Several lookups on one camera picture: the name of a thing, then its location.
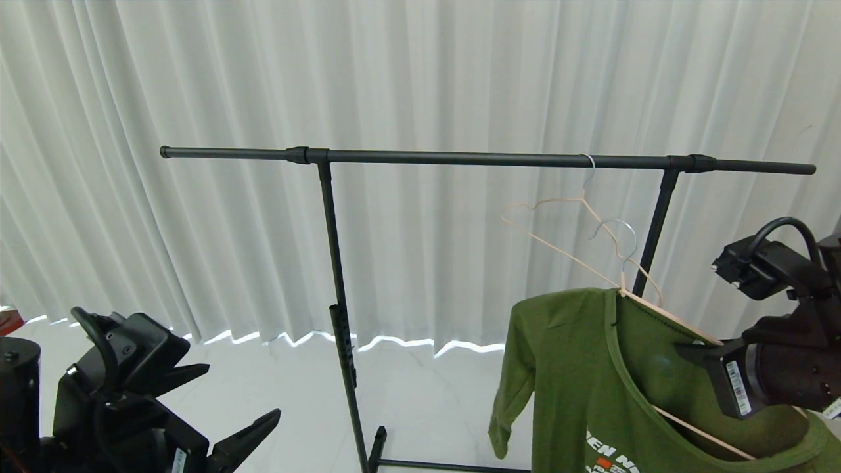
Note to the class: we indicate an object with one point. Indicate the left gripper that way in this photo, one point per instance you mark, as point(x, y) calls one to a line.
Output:
point(131, 440)

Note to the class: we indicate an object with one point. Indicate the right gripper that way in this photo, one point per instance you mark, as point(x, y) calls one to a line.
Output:
point(795, 361)

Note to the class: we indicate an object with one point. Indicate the pink clothes hanger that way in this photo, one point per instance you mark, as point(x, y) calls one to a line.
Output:
point(670, 319)
point(583, 192)

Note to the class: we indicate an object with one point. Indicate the green long-sleeved shirt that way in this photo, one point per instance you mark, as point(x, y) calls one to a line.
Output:
point(565, 368)

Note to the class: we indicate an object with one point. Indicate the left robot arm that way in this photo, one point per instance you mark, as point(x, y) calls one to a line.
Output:
point(20, 394)

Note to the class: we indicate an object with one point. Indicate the black clothes rack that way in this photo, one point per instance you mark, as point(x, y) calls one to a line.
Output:
point(460, 158)

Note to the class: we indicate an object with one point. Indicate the white curtain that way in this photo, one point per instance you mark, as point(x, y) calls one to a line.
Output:
point(427, 79)

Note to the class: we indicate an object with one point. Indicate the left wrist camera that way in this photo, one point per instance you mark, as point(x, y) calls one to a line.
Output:
point(141, 345)

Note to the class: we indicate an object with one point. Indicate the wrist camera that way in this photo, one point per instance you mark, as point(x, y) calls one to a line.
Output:
point(755, 266)
point(141, 345)

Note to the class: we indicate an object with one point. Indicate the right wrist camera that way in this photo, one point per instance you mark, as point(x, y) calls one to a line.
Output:
point(755, 266)

